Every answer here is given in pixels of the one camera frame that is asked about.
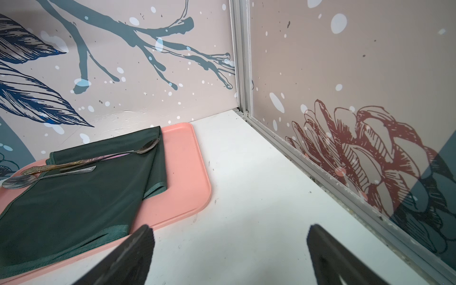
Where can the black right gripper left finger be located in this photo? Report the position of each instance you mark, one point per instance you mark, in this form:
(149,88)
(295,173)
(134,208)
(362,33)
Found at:
(128,264)

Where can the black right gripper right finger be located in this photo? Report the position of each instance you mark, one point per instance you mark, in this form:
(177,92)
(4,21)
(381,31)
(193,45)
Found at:
(334,264)

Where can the dark green cloth napkin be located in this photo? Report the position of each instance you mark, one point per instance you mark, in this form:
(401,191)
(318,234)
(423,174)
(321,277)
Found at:
(60,217)

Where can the pink plastic tray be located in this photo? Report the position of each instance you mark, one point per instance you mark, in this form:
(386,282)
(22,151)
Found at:
(189,192)

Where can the iridescent metal spoon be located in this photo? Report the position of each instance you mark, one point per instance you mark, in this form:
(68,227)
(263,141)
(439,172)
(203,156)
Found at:
(74,165)

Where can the silver metal spoon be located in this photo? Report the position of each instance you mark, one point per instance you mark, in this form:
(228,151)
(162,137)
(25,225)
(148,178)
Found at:
(18,182)

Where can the aluminium frame profile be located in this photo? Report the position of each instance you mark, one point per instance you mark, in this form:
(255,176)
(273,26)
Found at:
(362,94)

